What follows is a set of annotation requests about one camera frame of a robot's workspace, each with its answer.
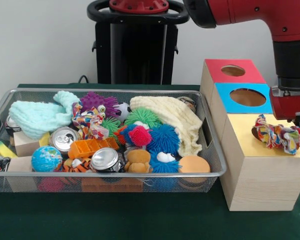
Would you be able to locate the silver mesh bin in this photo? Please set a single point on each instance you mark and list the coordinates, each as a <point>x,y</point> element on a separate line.
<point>165,186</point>

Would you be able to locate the orange plastic crate toy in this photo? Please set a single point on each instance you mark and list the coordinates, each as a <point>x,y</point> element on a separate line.
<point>90,147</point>

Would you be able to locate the pink spiky ball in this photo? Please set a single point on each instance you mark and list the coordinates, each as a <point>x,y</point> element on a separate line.
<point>140,135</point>

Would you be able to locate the wooden box with three holes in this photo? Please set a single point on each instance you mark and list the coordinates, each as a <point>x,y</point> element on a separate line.
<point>265,180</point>

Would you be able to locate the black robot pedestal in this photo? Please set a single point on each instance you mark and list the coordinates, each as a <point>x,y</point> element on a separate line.
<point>140,50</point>

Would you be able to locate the blue spiky ball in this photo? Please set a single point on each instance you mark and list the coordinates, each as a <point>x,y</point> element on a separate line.
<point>165,136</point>

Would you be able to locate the mint green cloth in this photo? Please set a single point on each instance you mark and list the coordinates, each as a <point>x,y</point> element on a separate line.
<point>37,117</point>

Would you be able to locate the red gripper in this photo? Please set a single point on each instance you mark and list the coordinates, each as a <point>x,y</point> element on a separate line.
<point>287,107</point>

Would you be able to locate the small soccer ball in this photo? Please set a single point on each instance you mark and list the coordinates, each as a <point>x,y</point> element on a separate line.
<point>123,110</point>

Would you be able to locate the purple spiky ball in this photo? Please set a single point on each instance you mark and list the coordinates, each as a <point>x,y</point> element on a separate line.
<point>100,101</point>

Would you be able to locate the blue globe ball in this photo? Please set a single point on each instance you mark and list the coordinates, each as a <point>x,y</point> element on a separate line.
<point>46,158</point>

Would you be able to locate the dark green cloth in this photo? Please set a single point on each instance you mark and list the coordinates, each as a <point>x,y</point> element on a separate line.
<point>115,217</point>

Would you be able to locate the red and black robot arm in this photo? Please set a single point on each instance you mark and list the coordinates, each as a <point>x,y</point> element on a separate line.
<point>292,60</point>

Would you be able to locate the cream cloth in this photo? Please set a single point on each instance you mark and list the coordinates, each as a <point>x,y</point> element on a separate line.
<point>175,115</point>

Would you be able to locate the orange plush toy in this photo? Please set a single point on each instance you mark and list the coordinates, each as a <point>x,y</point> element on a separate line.
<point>138,160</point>

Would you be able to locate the silver drink can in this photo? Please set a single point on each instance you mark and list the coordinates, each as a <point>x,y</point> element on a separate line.
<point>105,160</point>
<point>62,140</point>

